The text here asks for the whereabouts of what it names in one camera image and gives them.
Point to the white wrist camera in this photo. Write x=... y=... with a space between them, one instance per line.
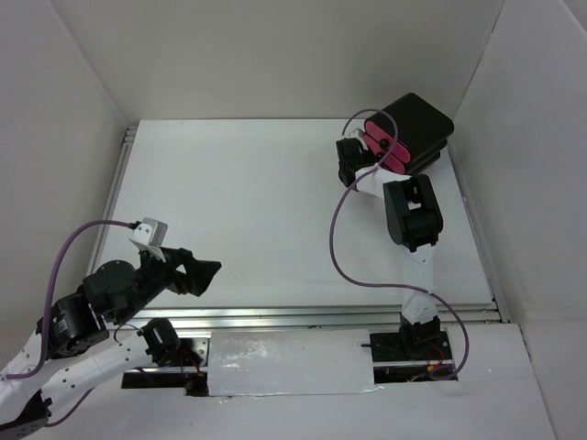
x=148 y=235
x=358 y=134

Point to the pink top drawer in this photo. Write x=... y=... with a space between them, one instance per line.
x=379 y=134

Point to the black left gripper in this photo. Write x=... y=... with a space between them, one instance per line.
x=200 y=272

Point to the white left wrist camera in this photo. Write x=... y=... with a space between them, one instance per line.
x=148 y=235

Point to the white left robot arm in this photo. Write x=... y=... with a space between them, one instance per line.
x=55 y=366

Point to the pink drawer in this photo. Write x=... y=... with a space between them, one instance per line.
x=398 y=159
x=379 y=134

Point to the black drawer organizer cabinet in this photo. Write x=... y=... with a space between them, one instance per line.
x=423 y=129

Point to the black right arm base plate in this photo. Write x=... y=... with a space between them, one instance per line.
x=389 y=350

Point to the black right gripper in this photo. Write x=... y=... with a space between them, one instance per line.
x=371 y=154

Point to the white taped cover panel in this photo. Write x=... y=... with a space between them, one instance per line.
x=312 y=362

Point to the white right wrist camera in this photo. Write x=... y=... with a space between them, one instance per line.
x=358 y=134

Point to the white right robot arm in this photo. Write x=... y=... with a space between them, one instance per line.
x=414 y=223

